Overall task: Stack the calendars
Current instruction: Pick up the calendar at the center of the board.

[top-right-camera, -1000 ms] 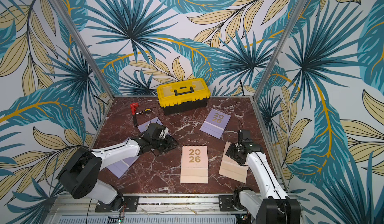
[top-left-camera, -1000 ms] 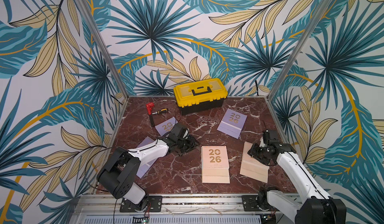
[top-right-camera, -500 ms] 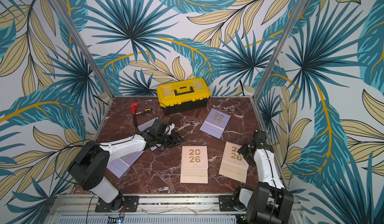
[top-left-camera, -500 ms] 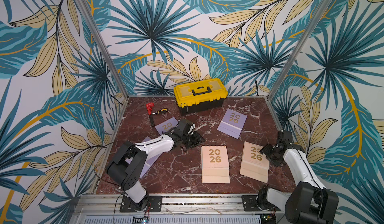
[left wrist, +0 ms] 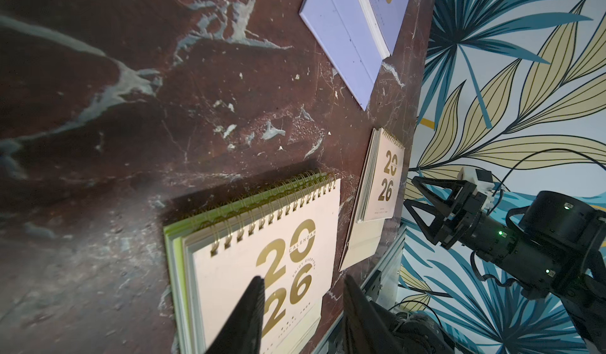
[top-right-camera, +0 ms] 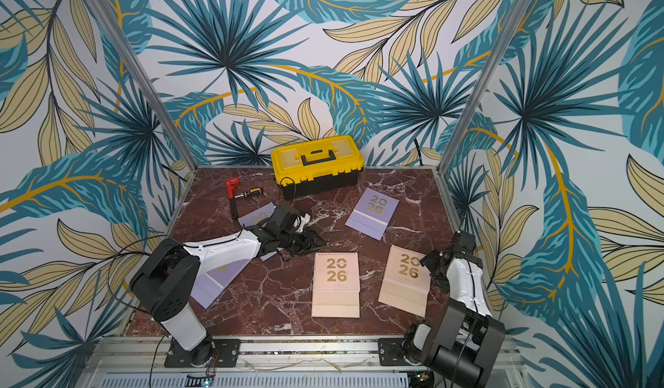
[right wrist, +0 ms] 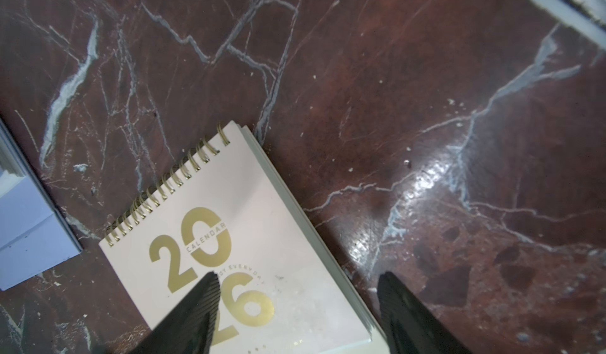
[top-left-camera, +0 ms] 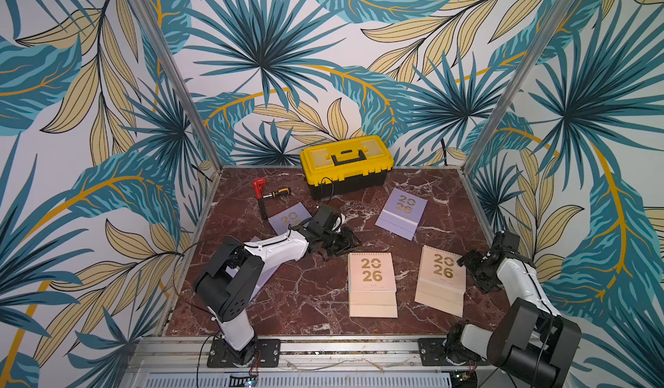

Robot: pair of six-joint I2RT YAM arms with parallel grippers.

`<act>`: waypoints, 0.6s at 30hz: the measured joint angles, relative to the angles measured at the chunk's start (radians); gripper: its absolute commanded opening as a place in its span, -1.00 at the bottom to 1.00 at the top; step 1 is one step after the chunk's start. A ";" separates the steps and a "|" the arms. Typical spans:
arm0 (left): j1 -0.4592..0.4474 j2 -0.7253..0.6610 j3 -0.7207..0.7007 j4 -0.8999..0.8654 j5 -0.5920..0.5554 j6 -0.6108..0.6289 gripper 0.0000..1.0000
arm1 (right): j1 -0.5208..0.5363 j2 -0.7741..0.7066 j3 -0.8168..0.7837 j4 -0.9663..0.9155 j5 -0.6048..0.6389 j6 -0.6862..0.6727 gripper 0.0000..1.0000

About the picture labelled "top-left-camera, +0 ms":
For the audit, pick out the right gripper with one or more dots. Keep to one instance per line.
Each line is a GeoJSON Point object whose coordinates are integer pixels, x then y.
{"type": "Point", "coordinates": [477, 266]}

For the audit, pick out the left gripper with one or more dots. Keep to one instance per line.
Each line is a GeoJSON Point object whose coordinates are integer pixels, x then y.
{"type": "Point", "coordinates": [348, 244]}

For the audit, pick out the pink calendar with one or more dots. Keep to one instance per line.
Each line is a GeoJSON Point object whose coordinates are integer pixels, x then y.
{"type": "Point", "coordinates": [372, 285]}
{"type": "Point", "coordinates": [441, 281]}

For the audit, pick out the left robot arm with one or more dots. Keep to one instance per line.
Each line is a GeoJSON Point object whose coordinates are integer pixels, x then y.
{"type": "Point", "coordinates": [231, 277]}

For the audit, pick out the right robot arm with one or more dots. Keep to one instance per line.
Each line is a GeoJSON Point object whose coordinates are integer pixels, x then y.
{"type": "Point", "coordinates": [533, 341]}

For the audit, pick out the purple calendar back left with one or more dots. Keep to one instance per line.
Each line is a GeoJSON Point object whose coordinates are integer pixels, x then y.
{"type": "Point", "coordinates": [290, 217]}

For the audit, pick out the purple calendar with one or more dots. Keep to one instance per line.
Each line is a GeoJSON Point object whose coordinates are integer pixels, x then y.
{"type": "Point", "coordinates": [263, 278]}
{"type": "Point", "coordinates": [290, 217]}
{"type": "Point", "coordinates": [402, 213]}

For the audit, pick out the purple calendar front left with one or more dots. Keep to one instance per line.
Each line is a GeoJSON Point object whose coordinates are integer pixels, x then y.
{"type": "Point", "coordinates": [263, 278]}

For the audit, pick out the yellow black screwdriver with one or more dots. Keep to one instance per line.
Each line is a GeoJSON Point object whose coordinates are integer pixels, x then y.
{"type": "Point", "coordinates": [277, 194]}

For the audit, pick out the yellow black toolbox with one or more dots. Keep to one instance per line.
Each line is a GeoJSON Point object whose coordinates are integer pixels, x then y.
{"type": "Point", "coordinates": [346, 166]}

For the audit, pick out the purple calendar back right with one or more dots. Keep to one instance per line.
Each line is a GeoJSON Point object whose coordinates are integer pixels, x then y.
{"type": "Point", "coordinates": [402, 213]}

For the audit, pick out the red clamp tool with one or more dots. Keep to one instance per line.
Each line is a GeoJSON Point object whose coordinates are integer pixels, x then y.
{"type": "Point", "coordinates": [258, 186]}

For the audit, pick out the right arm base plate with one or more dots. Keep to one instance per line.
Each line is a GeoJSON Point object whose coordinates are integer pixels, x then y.
{"type": "Point", "coordinates": [438, 352]}

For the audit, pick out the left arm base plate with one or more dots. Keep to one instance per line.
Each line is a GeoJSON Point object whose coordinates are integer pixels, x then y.
{"type": "Point", "coordinates": [263, 353]}

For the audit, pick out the aluminium front rail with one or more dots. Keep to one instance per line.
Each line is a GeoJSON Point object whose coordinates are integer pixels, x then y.
{"type": "Point", "coordinates": [306, 361]}

